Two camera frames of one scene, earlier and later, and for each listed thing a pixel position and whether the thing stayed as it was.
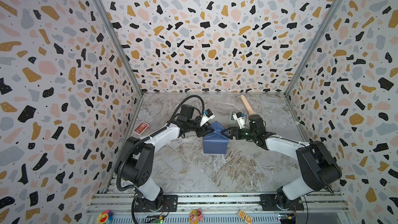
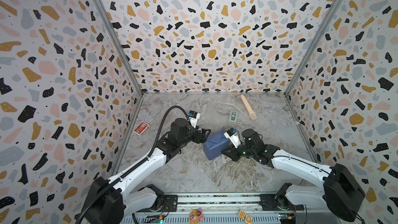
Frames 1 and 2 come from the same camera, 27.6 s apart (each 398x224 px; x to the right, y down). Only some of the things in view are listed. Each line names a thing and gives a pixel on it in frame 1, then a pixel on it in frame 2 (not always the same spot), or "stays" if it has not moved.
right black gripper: [237, 132] to [232, 151]
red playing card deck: [141, 128] stays
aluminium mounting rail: [320, 208] stays
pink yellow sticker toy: [195, 215] stays
